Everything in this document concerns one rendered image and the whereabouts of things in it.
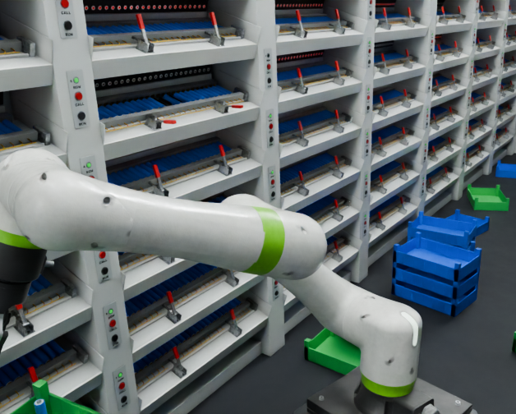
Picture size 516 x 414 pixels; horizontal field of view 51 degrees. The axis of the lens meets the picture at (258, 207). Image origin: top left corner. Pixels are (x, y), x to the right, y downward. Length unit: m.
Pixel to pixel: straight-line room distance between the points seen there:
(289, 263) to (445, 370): 1.24
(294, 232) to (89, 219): 0.35
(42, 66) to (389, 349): 0.94
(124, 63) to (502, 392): 1.54
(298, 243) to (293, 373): 1.13
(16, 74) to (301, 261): 0.67
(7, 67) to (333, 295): 0.84
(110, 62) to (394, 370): 0.94
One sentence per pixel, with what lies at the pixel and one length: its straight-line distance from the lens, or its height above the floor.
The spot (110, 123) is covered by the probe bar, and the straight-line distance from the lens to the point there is 1.37.
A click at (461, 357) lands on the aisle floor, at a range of 2.15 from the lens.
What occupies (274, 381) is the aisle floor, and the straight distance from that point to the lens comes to 1.96.
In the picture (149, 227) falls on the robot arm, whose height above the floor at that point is 0.92.
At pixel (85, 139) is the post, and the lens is 1.28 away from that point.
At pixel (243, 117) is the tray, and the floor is 0.90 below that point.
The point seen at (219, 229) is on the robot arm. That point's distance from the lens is 0.82.
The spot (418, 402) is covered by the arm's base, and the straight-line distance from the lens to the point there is 1.32.
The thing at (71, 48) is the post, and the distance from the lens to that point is 1.25.
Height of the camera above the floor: 1.18
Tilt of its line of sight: 19 degrees down
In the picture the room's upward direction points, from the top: 3 degrees counter-clockwise
